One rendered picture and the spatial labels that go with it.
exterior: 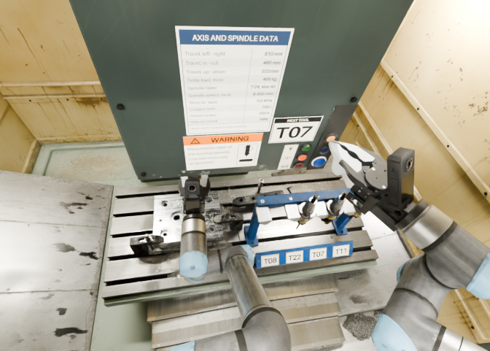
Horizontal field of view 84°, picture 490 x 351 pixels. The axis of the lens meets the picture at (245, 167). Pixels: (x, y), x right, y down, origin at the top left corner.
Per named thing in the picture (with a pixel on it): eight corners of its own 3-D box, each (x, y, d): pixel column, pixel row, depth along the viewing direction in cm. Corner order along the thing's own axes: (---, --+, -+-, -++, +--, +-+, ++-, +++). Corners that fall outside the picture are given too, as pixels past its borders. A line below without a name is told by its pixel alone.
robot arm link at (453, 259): (467, 307, 46) (512, 296, 39) (410, 256, 51) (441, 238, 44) (485, 277, 49) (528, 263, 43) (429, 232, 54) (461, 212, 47)
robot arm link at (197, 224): (180, 230, 77) (208, 229, 79) (181, 216, 80) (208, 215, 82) (181, 241, 83) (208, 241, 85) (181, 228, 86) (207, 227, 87)
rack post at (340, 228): (347, 234, 131) (377, 204, 107) (337, 236, 130) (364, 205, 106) (340, 215, 137) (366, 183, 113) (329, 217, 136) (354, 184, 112)
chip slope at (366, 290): (401, 305, 140) (434, 294, 120) (270, 329, 128) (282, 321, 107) (338, 168, 192) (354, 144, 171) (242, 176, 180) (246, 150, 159)
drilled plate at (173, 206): (223, 240, 119) (223, 236, 115) (154, 248, 114) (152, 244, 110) (217, 195, 132) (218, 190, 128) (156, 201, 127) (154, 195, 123)
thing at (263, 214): (273, 224, 96) (273, 223, 96) (258, 225, 95) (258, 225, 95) (268, 206, 100) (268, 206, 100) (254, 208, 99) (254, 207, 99)
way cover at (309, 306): (347, 341, 128) (362, 337, 115) (149, 380, 112) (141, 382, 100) (325, 275, 146) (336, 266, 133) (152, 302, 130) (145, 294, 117)
